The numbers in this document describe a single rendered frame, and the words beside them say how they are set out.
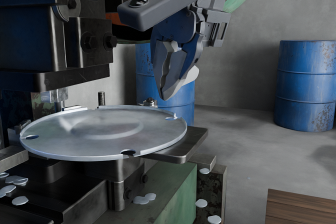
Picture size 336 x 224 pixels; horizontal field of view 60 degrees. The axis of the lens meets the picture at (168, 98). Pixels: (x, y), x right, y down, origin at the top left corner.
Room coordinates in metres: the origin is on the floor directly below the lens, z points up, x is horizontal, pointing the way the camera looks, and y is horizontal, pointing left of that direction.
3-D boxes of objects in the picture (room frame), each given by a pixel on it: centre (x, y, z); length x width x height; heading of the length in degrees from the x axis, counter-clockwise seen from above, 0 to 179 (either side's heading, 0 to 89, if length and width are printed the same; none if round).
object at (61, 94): (0.56, 0.22, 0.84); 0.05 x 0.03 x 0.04; 157
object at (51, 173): (0.56, 0.23, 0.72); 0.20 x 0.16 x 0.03; 157
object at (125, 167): (0.49, 0.07, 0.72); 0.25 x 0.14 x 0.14; 67
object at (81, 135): (0.51, 0.11, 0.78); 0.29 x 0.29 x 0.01
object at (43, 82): (0.56, 0.23, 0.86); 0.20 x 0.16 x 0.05; 157
